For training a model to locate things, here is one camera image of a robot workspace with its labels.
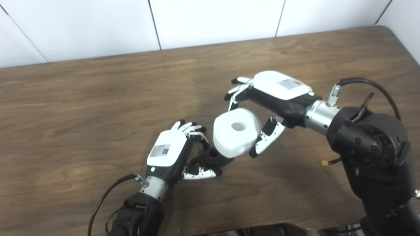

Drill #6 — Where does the thick black wrist cable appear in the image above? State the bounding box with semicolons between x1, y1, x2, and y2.
328;77;401;120
87;174;143;236

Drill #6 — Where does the thick black left wrist cable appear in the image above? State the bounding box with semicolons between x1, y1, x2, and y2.
87;174;143;236

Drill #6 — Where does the round white plastic piece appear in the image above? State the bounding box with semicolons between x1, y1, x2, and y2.
213;108;262;158

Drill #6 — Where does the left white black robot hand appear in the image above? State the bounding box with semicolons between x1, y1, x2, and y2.
146;120;222;186

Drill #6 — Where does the black plastic holder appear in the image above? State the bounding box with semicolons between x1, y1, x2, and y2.
190;146;235;174

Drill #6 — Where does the thin black arm wire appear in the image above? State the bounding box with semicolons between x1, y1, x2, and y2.
353;92;374;122
105;205;128;234

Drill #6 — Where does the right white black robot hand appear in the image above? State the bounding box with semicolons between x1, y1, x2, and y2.
224;70;315;158

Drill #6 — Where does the thin black right arm wire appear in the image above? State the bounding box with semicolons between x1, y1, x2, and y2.
353;92;374;122

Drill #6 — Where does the thick black right wrist cable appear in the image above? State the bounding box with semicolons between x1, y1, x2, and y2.
328;77;401;120

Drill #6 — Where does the thin black left arm wire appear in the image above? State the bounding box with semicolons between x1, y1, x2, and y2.
105;205;128;234

